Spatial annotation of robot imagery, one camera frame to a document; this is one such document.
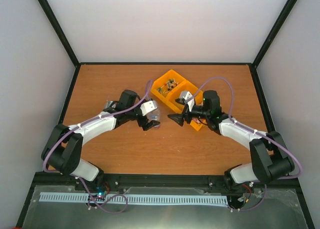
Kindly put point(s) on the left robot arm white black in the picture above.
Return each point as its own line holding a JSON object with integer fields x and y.
{"x": 63, "y": 149}

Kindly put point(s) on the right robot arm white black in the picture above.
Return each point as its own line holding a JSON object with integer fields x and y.
{"x": 269, "y": 158}

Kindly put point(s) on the yellow three-compartment bin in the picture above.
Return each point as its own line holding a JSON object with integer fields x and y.
{"x": 168, "y": 99}

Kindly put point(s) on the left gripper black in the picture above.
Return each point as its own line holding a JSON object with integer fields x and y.
{"x": 148, "y": 125}

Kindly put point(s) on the pile of lollipops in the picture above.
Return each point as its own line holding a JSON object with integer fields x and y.
{"x": 168, "y": 86}

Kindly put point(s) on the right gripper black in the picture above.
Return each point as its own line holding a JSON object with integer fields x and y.
{"x": 180, "y": 117}

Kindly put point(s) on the clear plastic cup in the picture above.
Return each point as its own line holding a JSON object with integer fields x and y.
{"x": 156, "y": 111}

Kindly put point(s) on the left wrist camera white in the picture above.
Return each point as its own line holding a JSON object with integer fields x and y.
{"x": 148, "y": 107}

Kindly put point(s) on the pile of star candies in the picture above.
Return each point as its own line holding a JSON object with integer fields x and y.
{"x": 197, "y": 121}

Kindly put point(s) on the light blue cable duct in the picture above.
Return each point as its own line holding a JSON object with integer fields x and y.
{"x": 136, "y": 199}

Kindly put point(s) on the silver metal scoop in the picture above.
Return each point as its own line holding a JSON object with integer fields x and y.
{"x": 110, "y": 104}

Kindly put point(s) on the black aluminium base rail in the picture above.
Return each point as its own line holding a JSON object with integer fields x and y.
{"x": 119, "y": 182}

